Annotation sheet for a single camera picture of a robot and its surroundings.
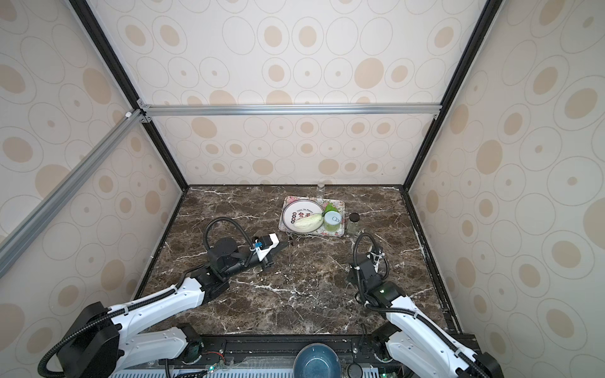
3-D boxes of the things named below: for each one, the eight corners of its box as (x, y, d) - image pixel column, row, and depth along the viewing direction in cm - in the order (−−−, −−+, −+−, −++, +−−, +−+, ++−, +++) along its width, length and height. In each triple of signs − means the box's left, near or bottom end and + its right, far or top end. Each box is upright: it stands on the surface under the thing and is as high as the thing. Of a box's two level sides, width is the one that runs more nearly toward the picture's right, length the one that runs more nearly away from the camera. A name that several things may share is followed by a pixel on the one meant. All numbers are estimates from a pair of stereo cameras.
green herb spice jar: (347, 235, 103) (350, 223, 96) (346, 225, 107) (348, 212, 100) (357, 235, 103) (360, 223, 96) (355, 225, 107) (358, 212, 100)
